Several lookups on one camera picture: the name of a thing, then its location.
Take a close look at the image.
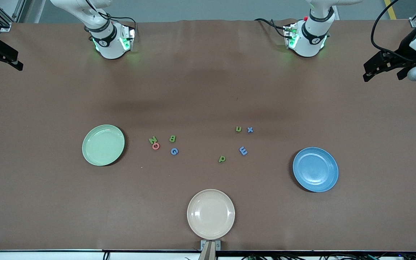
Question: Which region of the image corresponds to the blue plate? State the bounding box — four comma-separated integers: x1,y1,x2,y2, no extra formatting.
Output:
292,147,339,193

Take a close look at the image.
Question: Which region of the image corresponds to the green plate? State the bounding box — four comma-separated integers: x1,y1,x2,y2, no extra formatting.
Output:
82,124,125,166

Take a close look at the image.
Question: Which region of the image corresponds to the brown table mat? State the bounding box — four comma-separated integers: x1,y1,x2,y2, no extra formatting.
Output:
0,19,416,251

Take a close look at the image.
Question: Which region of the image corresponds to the beige plate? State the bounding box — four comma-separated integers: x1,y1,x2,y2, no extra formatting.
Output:
187,189,236,240

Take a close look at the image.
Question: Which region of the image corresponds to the black left arm base cable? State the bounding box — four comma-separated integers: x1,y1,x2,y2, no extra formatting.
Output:
254,18,289,38

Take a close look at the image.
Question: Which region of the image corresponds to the black arm base cable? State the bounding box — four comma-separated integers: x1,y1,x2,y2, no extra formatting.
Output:
98,11,138,36
254,18,289,38

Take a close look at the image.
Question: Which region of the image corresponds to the black right arm base cable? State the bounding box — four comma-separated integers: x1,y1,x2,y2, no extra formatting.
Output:
98,11,138,36

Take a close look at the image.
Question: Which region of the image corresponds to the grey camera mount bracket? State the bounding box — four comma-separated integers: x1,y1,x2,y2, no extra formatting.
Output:
198,240,221,260

